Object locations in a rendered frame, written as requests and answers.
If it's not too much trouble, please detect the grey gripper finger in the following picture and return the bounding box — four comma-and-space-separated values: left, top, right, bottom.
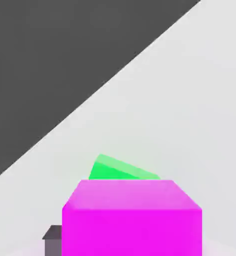
19, 224, 63, 256

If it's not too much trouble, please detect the small magenta cube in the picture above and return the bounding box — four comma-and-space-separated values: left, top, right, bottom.
61, 179, 203, 256

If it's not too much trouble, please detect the small green cube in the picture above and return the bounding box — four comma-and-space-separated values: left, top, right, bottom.
88, 153, 162, 181

